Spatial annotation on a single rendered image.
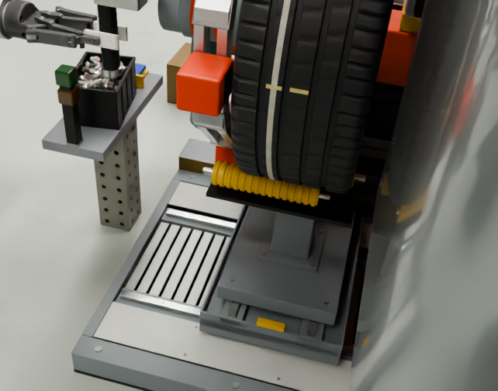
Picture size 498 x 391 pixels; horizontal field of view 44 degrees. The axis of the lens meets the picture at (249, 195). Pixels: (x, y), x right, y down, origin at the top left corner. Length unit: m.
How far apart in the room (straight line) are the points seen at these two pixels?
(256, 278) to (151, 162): 0.87
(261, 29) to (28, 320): 1.12
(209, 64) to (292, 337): 0.76
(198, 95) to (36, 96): 1.76
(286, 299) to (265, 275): 0.09
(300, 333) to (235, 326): 0.16
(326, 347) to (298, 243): 0.27
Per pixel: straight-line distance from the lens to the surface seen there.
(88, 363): 1.64
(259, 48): 1.02
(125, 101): 1.72
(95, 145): 1.63
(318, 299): 1.56
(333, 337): 1.60
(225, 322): 1.58
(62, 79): 1.53
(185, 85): 1.04
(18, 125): 2.58
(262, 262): 1.63
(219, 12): 1.07
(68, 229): 2.07
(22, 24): 1.33
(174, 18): 1.34
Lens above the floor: 1.38
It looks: 39 degrees down
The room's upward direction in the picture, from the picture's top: 5 degrees clockwise
